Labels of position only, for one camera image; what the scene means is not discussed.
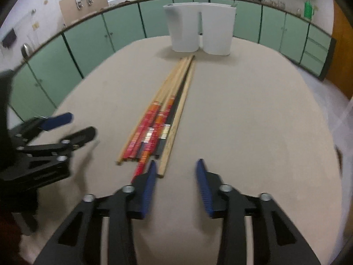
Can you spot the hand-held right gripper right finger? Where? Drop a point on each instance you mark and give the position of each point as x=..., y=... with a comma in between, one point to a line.
x=202, y=187

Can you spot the brown cardboard board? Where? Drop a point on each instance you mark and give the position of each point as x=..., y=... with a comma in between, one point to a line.
x=69, y=11

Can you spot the brown wooden door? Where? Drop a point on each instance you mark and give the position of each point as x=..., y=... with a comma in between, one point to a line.
x=340, y=60

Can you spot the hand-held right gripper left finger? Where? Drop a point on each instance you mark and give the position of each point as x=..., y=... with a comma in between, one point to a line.
x=149, y=190

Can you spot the metal ladle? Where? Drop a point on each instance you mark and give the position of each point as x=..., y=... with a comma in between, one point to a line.
x=25, y=49

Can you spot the green lower kitchen cabinets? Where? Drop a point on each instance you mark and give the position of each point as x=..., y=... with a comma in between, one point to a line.
x=91, y=41

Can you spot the green thermos jug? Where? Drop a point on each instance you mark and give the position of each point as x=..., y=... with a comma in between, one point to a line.
x=308, y=11

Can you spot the pile of chopsticks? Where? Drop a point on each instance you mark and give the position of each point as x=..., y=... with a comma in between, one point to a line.
x=154, y=127

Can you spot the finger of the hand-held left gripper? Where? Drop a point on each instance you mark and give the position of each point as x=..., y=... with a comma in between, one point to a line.
x=59, y=120
x=82, y=135

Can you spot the row of glass jars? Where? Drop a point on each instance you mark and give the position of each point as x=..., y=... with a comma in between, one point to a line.
x=273, y=2

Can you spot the black wall holder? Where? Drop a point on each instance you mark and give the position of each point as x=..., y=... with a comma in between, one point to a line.
x=8, y=38

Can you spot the white two-compartment utensil holder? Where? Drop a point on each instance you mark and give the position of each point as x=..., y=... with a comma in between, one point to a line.
x=184, y=27

